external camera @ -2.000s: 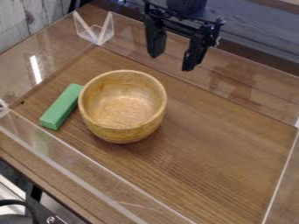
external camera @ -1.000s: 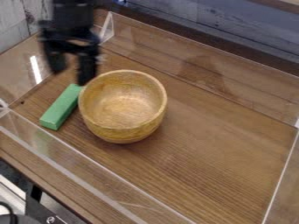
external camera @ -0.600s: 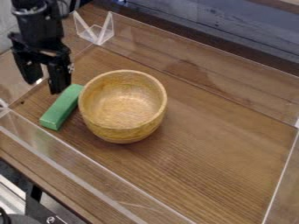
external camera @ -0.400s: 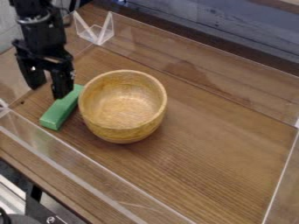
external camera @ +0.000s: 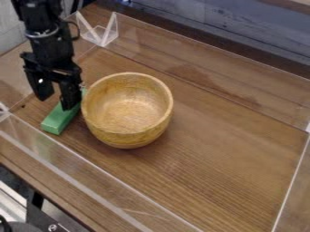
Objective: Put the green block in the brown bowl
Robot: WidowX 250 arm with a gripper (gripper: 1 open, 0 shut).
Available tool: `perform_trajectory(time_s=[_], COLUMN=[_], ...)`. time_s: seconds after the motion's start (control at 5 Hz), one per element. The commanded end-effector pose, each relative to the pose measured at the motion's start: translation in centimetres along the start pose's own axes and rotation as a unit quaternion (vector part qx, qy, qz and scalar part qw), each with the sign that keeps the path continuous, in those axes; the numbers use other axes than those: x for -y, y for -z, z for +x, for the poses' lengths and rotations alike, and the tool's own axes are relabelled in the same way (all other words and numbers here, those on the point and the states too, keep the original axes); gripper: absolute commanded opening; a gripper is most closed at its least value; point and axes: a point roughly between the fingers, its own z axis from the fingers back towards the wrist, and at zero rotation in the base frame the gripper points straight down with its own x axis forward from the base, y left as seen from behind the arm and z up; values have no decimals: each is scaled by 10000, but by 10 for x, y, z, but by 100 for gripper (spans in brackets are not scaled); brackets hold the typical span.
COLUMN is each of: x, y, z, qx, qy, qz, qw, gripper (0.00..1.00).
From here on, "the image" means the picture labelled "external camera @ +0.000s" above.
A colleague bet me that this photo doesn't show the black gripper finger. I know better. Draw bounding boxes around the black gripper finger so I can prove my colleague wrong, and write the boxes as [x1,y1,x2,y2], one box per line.
[24,68,55,102]
[59,77,81,111]

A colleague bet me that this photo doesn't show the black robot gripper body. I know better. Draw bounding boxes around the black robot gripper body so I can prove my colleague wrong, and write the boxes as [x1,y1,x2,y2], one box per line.
[20,21,81,85]

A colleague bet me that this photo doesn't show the green rectangular block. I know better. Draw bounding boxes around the green rectangular block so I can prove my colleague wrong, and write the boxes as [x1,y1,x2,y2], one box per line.
[40,86,88,136]

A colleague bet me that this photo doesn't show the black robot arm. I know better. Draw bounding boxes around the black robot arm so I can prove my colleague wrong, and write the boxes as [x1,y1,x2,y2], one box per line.
[10,0,83,111]

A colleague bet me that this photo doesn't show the brown wooden bowl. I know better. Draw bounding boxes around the brown wooden bowl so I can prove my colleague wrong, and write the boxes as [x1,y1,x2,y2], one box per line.
[81,72,173,149]

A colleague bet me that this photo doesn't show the clear acrylic corner bracket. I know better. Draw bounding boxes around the clear acrylic corner bracket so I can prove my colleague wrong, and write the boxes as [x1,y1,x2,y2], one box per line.
[75,12,119,47]

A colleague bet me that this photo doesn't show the clear acrylic tray wall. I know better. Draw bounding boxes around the clear acrylic tray wall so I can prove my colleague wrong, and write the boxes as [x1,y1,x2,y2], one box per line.
[0,6,310,232]

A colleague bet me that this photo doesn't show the black table clamp bracket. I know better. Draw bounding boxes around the black table clamp bracket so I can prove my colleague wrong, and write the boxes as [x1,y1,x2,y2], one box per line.
[25,191,83,232]

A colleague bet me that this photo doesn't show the black cable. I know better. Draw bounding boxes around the black cable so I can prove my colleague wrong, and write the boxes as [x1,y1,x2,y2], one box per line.
[0,215,13,232]

